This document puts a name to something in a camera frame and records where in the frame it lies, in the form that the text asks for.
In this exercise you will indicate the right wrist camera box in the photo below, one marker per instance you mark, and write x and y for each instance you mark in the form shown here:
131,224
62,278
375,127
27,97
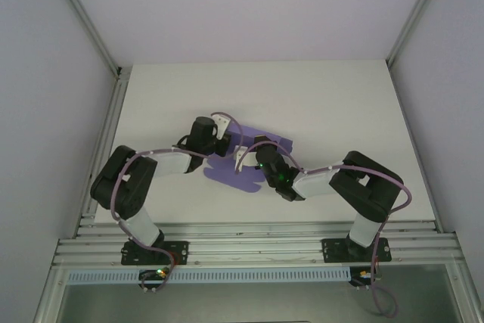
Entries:
242,156

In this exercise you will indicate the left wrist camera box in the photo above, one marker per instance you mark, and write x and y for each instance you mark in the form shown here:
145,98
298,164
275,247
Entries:
221,120

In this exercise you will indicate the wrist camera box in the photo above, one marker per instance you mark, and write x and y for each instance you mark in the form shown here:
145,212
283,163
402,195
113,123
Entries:
242,156
221,120

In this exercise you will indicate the aluminium side rail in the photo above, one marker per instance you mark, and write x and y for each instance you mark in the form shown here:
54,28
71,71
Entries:
416,149
107,137

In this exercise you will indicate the purple cloth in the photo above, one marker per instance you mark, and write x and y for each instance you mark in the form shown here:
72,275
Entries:
227,175

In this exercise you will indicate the aluminium cross rail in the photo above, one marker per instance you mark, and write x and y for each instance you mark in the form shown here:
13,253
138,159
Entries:
246,241

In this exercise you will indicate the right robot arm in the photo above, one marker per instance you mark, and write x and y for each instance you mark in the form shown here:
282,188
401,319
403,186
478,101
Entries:
370,187

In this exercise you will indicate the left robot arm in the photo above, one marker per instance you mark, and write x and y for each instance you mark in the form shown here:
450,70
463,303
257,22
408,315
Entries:
125,187

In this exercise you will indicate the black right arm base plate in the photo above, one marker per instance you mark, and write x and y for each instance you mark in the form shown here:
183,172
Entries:
332,251

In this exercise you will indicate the aluminium frame post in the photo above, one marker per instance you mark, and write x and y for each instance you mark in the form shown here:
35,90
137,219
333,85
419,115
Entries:
83,16
416,13

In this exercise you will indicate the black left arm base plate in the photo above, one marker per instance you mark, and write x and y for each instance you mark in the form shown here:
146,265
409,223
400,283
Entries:
181,253

